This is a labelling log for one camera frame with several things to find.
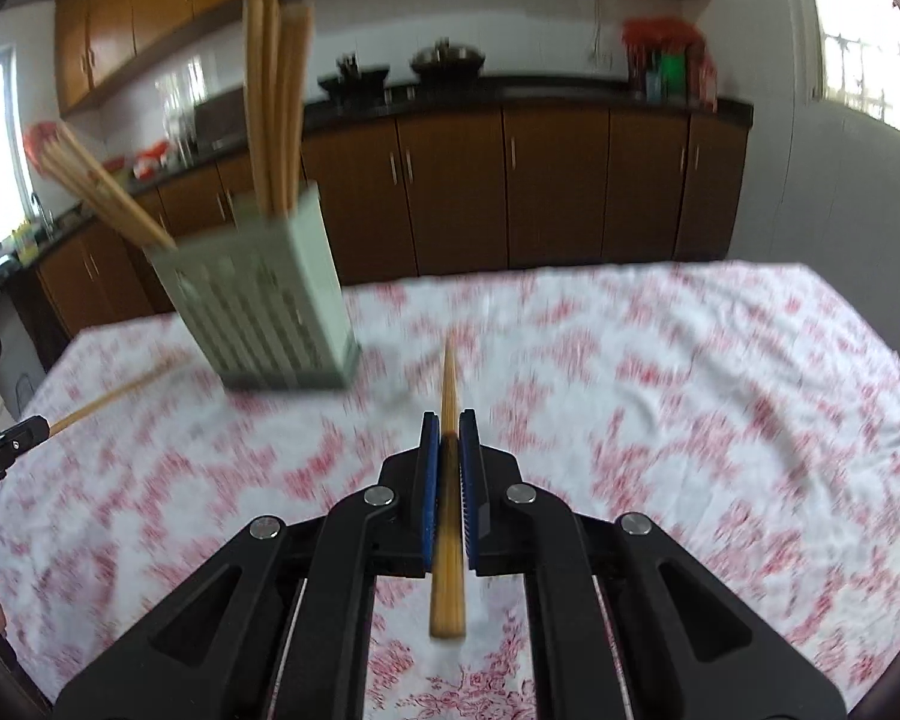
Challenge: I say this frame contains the green bottle on counter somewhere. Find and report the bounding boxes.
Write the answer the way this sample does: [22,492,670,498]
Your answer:
[658,52,689,99]

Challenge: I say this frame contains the black wok on stove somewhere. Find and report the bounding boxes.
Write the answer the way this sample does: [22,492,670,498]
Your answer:
[318,54,390,106]

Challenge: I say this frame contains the red plastic bag on counter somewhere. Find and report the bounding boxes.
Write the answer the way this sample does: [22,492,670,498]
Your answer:
[621,16,707,55]

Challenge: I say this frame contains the brown cutting board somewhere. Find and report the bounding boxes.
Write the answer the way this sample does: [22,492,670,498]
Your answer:
[193,86,247,151]

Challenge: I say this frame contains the red plastic bag hanging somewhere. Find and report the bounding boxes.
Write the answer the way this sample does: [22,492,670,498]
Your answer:
[23,122,61,179]

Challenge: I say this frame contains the floral pink white tablecloth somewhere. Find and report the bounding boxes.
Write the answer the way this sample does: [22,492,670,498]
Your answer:
[0,263,900,718]

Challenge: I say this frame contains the black wok with lid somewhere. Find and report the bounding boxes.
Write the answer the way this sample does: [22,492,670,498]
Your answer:
[409,37,486,83]

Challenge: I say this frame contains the yellow dish soap bottle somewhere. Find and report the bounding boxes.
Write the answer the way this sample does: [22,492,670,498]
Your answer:
[13,220,40,254]

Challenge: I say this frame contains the gas stove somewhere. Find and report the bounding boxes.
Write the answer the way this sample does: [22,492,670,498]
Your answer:
[318,76,502,110]

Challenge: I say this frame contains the right window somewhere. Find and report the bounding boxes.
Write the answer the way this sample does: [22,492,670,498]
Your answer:
[814,0,900,132]

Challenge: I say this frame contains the pale green perforated utensil holder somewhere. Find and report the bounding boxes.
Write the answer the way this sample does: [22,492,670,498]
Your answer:
[148,182,361,390]

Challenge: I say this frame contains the wooden chopstick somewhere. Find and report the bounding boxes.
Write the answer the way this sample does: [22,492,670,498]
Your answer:
[48,358,183,437]
[244,0,271,218]
[429,337,466,640]
[265,0,289,218]
[279,0,315,216]

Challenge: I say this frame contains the orange lower kitchen cabinets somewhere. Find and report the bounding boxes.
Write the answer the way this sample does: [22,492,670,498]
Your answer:
[299,101,754,286]

